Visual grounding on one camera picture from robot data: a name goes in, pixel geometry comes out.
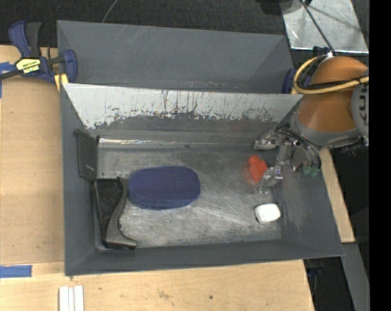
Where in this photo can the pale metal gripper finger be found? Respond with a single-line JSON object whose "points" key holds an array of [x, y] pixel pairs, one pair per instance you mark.
{"points": [[275, 173], [268, 182]]}

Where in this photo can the orange-red small toy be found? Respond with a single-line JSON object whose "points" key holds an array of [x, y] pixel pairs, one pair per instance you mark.
{"points": [[256, 170]]}

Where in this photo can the white small box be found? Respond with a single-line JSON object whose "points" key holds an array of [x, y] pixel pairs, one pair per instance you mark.
{"points": [[267, 213]]}

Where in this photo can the blue oval sponge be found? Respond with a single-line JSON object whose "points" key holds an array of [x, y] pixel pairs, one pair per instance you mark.
{"points": [[164, 187]]}

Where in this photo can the grey metal bin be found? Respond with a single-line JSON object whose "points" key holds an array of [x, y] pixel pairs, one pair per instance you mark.
{"points": [[182, 60]]}

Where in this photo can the black textured flat pad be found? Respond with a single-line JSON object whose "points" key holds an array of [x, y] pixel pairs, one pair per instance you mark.
{"points": [[106, 199]]}

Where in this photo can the black flat block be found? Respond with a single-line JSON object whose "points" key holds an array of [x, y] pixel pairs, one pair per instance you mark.
{"points": [[87, 157]]}

